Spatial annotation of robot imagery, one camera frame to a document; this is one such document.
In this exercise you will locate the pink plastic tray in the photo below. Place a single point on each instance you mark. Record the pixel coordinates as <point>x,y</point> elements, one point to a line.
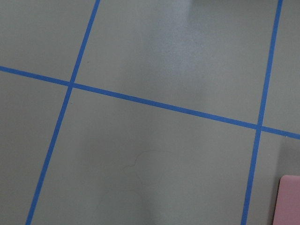
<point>287,210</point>

